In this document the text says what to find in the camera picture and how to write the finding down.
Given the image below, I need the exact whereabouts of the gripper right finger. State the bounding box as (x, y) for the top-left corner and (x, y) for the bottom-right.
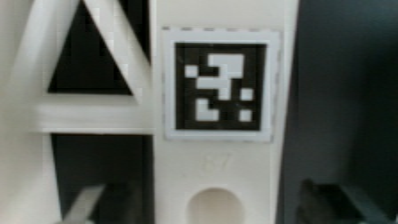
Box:
(295, 179), (398, 224)

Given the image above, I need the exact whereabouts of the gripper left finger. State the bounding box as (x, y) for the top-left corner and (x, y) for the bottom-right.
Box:
(58, 182), (144, 224)

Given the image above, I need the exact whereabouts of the white chair back frame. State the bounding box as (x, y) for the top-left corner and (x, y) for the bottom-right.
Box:
(0, 0), (300, 224)

